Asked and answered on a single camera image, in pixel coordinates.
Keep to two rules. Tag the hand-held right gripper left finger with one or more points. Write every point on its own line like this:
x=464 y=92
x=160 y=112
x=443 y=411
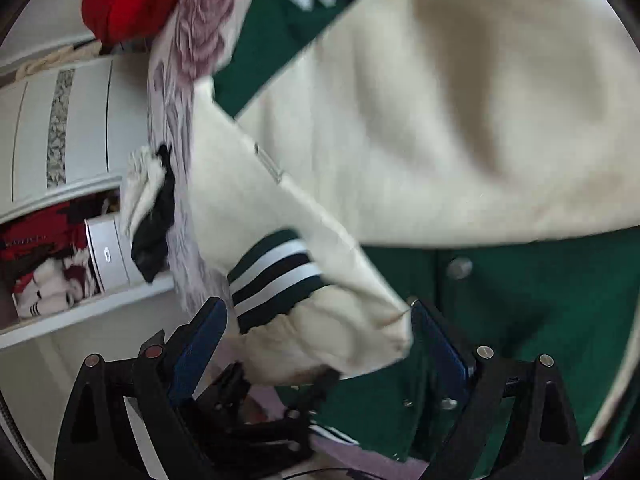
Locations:
x=195 y=355

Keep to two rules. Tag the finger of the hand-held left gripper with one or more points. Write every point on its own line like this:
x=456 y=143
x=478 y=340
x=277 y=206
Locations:
x=321 y=389
x=234 y=387

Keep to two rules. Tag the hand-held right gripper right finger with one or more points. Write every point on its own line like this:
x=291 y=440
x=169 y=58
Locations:
x=445 y=355

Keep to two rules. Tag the green and cream varsity jacket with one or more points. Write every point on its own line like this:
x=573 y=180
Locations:
x=425 y=135

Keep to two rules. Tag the red and white clothes pile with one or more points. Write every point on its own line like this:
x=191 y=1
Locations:
x=40 y=260

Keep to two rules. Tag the black jacket with fleece lining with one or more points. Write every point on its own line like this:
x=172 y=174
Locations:
x=155 y=240

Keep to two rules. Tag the white storage box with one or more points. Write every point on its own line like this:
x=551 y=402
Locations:
x=112 y=255

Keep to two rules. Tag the white wardrobe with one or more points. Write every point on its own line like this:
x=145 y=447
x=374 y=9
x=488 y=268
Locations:
x=85 y=120

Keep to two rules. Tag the cream cloth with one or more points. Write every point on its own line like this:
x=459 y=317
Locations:
x=50 y=62

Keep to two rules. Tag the floral plush blanket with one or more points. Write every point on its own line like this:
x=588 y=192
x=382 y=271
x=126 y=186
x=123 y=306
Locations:
x=200 y=15

